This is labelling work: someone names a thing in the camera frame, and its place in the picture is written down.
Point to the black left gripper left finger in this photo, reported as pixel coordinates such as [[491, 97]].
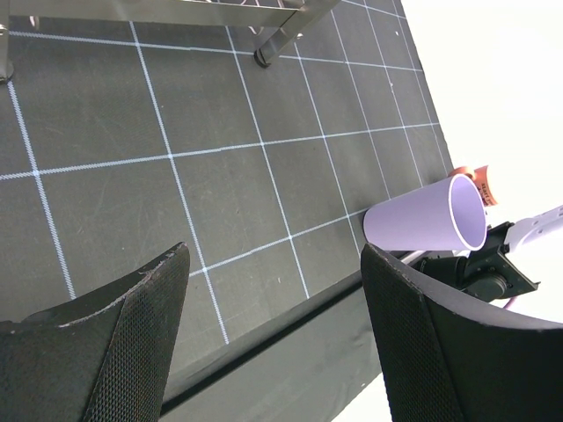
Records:
[[104, 356]]

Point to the steel wire dish rack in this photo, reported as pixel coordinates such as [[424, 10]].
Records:
[[289, 18]]

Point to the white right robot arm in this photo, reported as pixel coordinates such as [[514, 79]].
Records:
[[488, 274]]

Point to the lilac plastic cup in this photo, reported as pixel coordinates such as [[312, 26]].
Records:
[[446, 215]]

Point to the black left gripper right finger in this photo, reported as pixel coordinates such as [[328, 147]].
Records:
[[446, 356]]

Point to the pink ceramic mug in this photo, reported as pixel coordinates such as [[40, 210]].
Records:
[[483, 178]]

